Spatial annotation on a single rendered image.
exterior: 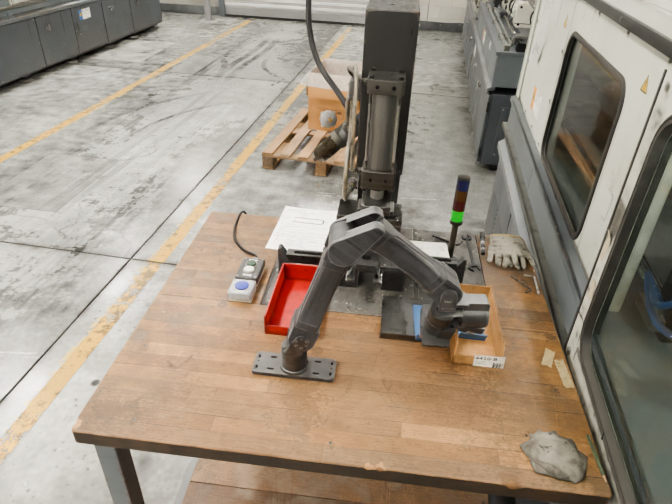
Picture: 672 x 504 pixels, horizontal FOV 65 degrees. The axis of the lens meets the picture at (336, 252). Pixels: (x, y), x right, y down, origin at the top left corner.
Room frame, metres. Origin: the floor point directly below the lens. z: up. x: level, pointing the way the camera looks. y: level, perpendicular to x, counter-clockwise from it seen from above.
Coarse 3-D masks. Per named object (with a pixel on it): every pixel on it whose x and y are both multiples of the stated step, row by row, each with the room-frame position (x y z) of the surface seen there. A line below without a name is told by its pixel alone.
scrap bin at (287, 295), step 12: (288, 264) 1.30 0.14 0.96; (300, 264) 1.30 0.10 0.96; (288, 276) 1.30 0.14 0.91; (300, 276) 1.29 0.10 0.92; (312, 276) 1.29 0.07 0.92; (276, 288) 1.19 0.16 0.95; (288, 288) 1.25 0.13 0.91; (300, 288) 1.25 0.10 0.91; (276, 300) 1.18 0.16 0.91; (288, 300) 1.19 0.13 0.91; (300, 300) 1.19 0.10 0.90; (276, 312) 1.14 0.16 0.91; (288, 312) 1.14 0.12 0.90; (264, 324) 1.05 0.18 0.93; (276, 324) 1.09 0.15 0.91; (288, 324) 1.09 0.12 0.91
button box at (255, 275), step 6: (234, 228) 1.57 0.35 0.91; (234, 234) 1.53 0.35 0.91; (234, 240) 1.50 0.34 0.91; (240, 246) 1.46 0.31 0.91; (246, 252) 1.43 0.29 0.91; (246, 258) 1.36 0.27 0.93; (252, 258) 1.36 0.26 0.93; (246, 264) 1.32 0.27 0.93; (258, 264) 1.33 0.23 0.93; (264, 264) 1.35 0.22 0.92; (240, 270) 1.29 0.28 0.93; (258, 270) 1.30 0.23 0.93; (240, 276) 1.26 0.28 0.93; (246, 276) 1.27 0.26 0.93; (252, 276) 1.27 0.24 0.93; (258, 276) 1.27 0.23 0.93; (258, 282) 1.27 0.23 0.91
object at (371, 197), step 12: (372, 192) 1.31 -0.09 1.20; (384, 192) 1.35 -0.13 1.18; (348, 204) 1.34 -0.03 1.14; (360, 204) 1.32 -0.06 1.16; (372, 204) 1.27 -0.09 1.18; (384, 204) 1.27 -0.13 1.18; (396, 204) 1.36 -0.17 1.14; (336, 216) 1.28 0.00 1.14; (384, 216) 1.28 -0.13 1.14; (396, 216) 1.28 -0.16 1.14; (396, 228) 1.26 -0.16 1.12
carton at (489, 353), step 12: (468, 288) 1.21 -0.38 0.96; (480, 288) 1.21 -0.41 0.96; (492, 288) 1.20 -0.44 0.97; (492, 300) 1.16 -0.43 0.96; (492, 312) 1.13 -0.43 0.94; (492, 324) 1.10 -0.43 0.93; (456, 336) 1.00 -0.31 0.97; (492, 336) 1.07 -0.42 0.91; (456, 348) 1.02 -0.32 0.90; (468, 348) 1.02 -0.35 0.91; (480, 348) 1.03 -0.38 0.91; (492, 348) 1.03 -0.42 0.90; (504, 348) 0.96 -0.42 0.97; (456, 360) 0.97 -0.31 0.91; (468, 360) 0.97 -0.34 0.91; (480, 360) 0.97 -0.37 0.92; (492, 360) 0.96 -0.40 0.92; (504, 360) 0.96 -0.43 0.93
